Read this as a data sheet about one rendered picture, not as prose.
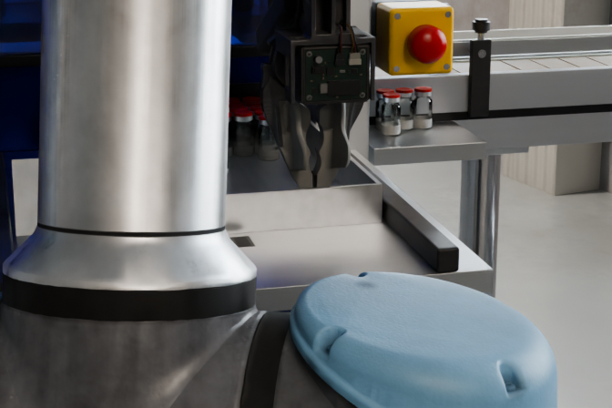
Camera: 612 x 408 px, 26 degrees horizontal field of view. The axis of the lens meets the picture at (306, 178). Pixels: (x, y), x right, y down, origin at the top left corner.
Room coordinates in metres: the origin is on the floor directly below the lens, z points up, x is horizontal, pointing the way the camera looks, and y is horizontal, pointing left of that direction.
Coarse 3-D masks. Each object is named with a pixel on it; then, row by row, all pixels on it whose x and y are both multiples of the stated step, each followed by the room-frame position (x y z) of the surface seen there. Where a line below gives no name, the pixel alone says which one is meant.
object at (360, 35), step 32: (320, 0) 1.07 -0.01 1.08; (288, 32) 1.09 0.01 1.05; (320, 32) 1.06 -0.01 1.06; (352, 32) 1.05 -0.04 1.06; (288, 64) 1.06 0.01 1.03; (320, 64) 1.05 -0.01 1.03; (352, 64) 1.05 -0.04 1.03; (288, 96) 1.05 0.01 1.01; (320, 96) 1.05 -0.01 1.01; (352, 96) 1.06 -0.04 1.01
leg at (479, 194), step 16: (464, 160) 1.58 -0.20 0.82; (480, 160) 1.57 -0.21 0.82; (496, 160) 1.58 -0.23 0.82; (464, 176) 1.58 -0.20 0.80; (480, 176) 1.57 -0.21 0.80; (496, 176) 1.58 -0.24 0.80; (464, 192) 1.58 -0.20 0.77; (480, 192) 1.57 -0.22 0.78; (496, 192) 1.58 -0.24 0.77; (464, 208) 1.58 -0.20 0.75; (480, 208) 1.57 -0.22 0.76; (496, 208) 1.58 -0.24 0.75; (464, 224) 1.58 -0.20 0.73; (480, 224) 1.57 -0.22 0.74; (496, 224) 1.58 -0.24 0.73; (464, 240) 1.58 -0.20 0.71; (480, 240) 1.57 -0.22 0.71; (496, 240) 1.59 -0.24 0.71; (480, 256) 1.57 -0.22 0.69; (496, 256) 1.59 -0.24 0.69
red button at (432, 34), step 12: (408, 36) 1.38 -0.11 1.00; (420, 36) 1.36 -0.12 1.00; (432, 36) 1.36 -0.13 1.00; (444, 36) 1.37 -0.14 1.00; (408, 48) 1.38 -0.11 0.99; (420, 48) 1.36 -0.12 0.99; (432, 48) 1.36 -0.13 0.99; (444, 48) 1.37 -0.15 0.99; (420, 60) 1.37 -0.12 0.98; (432, 60) 1.37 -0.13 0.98
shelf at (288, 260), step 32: (384, 224) 1.11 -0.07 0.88; (256, 256) 1.03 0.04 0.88; (288, 256) 1.03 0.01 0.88; (320, 256) 1.03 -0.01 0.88; (352, 256) 1.03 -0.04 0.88; (384, 256) 1.03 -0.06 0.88; (416, 256) 1.03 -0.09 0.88; (256, 288) 0.95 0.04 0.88; (288, 288) 0.95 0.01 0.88; (480, 288) 0.99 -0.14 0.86
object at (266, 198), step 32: (256, 160) 1.33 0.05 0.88; (352, 160) 1.20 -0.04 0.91; (256, 192) 1.09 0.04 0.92; (288, 192) 1.10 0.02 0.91; (320, 192) 1.10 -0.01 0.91; (352, 192) 1.11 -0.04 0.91; (256, 224) 1.09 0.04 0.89; (288, 224) 1.10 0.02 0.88; (320, 224) 1.10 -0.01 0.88; (352, 224) 1.11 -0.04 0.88
